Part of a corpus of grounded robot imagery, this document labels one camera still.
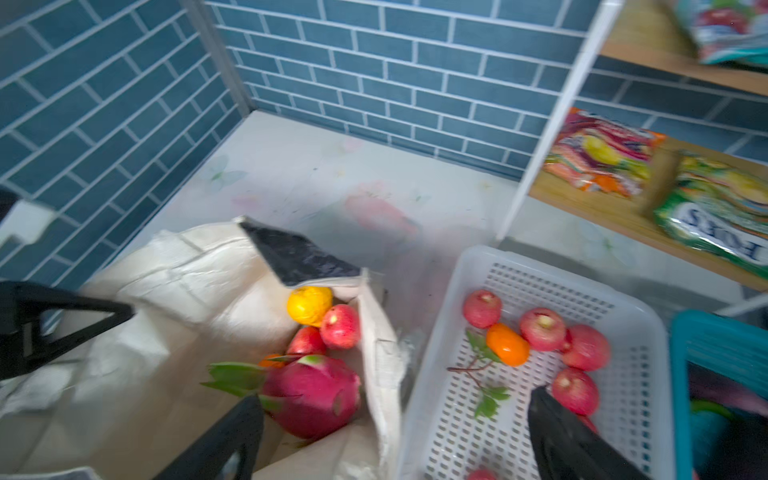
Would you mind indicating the red lychee fruit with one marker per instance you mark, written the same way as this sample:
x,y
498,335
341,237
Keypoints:
x,y
585,348

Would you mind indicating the red apple top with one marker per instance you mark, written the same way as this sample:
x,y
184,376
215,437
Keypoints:
x,y
543,329

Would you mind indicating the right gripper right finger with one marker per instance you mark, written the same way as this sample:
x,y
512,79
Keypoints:
x,y
566,448

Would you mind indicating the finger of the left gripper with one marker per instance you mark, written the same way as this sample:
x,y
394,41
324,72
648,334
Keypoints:
x,y
40,324

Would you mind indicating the small orange tangerine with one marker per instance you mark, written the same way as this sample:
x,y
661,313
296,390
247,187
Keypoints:
x,y
510,347

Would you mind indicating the white wooden shelf rack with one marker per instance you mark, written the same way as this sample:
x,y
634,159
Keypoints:
x,y
629,215

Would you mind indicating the green Fox's candy bag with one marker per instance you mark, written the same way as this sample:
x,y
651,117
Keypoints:
x,y
718,209

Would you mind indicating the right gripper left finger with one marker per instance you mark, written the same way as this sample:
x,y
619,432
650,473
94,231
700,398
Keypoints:
x,y
227,450

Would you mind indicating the white plastic basket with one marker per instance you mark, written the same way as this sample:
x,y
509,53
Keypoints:
x,y
442,440

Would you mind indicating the red apple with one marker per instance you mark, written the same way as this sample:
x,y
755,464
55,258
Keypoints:
x,y
482,309
576,391
543,329
340,327
481,474

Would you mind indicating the teal plastic basket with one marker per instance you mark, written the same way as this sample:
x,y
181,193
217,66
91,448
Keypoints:
x,y
713,441

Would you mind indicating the pink dragon fruit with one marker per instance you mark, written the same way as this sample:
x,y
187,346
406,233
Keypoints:
x,y
309,396

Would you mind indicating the red yellow snack bag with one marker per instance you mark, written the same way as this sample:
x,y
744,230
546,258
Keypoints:
x,y
593,153

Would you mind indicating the yellow orange fruit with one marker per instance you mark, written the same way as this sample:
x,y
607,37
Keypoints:
x,y
307,305

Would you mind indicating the large orange fruit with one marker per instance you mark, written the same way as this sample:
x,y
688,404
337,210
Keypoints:
x,y
272,361

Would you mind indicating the green leaf twig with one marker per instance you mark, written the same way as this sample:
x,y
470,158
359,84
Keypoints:
x,y
490,396

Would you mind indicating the beige canvas grocery bag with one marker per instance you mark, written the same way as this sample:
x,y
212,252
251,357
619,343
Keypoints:
x,y
127,403

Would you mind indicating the purple eggplant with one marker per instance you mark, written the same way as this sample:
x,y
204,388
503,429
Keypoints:
x,y
707,385

